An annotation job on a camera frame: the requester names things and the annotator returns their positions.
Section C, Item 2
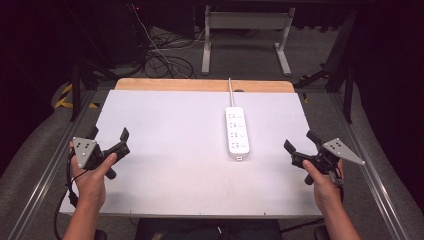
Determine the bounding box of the person's right hand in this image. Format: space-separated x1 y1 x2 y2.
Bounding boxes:
301 158 345 213

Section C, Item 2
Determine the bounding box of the white power strip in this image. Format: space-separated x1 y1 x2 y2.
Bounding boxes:
224 106 251 162

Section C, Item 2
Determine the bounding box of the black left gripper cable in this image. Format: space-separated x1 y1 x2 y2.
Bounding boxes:
53 149 88 240

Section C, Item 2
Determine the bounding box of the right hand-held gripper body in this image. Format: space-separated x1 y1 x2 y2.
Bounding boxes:
290 137 366 186

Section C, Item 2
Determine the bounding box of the aluminium rail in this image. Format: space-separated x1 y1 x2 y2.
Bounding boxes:
328 93 412 240
7 89 98 240

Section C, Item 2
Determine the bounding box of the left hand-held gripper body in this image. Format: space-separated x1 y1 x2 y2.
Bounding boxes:
72 136 131 180

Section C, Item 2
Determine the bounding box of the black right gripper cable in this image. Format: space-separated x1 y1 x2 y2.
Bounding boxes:
279 166 346 234

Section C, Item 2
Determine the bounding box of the black metal stand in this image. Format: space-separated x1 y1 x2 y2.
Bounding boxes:
68 58 116 123
293 9 359 125

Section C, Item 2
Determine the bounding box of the white power strip cable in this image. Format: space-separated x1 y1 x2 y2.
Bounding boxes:
227 77 236 109

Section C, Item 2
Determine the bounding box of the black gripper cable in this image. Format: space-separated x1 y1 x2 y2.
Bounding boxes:
53 149 88 240
279 166 346 234

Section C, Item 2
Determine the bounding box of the grey metal table frame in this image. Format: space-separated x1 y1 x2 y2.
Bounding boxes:
200 4 297 77

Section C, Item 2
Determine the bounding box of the yellow black hazard tape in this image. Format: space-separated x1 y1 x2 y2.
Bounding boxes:
54 83 100 110

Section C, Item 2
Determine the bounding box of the thin white floor cable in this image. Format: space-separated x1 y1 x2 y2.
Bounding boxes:
130 3 188 78

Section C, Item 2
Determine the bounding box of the person's left hand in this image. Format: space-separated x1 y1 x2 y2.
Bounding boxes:
68 139 119 212

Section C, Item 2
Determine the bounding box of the tangle of black floor cables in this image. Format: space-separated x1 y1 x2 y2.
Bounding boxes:
142 29 198 80

